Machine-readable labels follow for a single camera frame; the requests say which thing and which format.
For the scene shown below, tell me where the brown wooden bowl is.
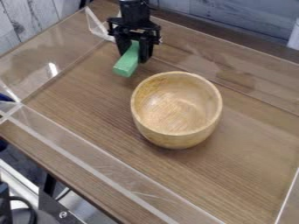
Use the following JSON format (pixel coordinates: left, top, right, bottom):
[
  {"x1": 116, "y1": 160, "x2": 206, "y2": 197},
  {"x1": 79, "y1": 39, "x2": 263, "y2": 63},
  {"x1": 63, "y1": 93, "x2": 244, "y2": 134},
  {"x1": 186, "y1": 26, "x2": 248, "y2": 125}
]
[{"x1": 131, "y1": 71, "x2": 223, "y2": 150}]

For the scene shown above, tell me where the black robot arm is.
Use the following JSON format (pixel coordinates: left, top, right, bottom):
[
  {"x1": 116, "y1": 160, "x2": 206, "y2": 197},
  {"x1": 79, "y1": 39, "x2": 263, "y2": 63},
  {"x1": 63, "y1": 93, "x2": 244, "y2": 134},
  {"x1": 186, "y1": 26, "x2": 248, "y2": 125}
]
[{"x1": 107, "y1": 0, "x2": 161, "y2": 63}]

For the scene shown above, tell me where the grey metal bracket with screw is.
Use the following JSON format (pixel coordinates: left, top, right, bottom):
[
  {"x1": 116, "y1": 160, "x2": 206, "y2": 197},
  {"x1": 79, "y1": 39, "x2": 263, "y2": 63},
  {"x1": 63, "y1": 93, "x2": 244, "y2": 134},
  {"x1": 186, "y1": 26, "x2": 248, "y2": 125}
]
[{"x1": 37, "y1": 191, "x2": 87, "y2": 224}]

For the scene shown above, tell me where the green rectangular block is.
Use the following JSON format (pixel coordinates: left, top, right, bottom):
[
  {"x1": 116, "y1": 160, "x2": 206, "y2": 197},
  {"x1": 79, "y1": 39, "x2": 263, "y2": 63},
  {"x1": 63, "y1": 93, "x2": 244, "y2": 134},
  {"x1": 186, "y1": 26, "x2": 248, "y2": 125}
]
[{"x1": 112, "y1": 41, "x2": 139, "y2": 78}]

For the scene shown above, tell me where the black metal table leg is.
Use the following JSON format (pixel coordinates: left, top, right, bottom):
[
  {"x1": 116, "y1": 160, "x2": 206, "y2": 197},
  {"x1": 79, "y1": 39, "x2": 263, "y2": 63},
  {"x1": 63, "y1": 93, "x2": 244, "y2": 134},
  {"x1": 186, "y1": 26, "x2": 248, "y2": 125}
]
[{"x1": 43, "y1": 174, "x2": 57, "y2": 197}]

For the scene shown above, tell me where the black cable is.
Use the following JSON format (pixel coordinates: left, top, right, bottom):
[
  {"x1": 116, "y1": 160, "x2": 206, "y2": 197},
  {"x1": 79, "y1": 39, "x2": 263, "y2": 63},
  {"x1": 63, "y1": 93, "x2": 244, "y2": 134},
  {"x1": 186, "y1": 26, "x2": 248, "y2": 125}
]
[{"x1": 7, "y1": 195, "x2": 39, "y2": 224}]

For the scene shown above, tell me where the clear acrylic enclosure wall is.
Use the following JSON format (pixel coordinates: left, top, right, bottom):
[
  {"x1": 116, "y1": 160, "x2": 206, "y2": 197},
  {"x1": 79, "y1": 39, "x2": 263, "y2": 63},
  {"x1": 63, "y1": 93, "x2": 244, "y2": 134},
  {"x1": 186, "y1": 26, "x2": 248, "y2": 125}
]
[{"x1": 0, "y1": 0, "x2": 299, "y2": 224}]

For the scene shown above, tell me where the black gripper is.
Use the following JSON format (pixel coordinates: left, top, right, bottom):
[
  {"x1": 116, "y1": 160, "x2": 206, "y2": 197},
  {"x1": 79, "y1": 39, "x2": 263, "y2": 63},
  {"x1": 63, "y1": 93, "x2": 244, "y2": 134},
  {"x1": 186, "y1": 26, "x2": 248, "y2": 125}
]
[{"x1": 107, "y1": 1, "x2": 161, "y2": 63}]

